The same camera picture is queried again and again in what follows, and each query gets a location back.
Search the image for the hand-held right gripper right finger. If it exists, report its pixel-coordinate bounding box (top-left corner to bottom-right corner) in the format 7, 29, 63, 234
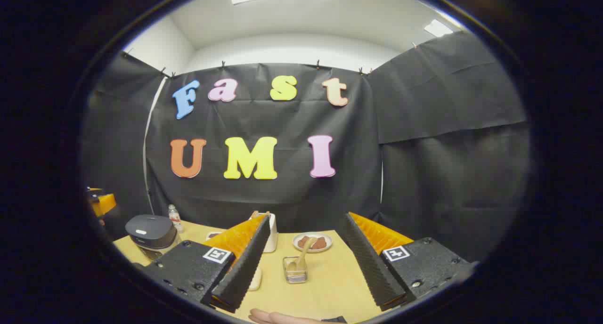
342, 212, 476, 311

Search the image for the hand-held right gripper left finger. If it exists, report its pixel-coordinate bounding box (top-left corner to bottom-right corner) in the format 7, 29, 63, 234
141, 214, 271, 314

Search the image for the dark grey rice cooker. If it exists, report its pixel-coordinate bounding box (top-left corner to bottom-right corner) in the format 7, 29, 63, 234
125, 214, 179, 261

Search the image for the metal wire chopstick holder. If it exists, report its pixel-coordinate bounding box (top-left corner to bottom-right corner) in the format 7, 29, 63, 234
283, 256, 308, 284

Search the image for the wooden spoon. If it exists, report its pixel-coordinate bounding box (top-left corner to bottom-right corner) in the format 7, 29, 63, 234
287, 237, 318, 271

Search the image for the white toaster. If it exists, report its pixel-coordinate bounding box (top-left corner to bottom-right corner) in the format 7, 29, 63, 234
250, 212, 278, 253

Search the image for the white round plate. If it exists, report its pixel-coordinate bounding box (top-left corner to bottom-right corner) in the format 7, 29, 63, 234
293, 232, 333, 253

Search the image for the small clear bottle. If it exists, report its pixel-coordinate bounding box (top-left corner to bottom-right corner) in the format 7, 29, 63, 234
168, 204, 184, 234

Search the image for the small ceiling light panel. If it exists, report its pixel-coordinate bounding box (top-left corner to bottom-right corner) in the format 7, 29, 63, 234
424, 19, 454, 37

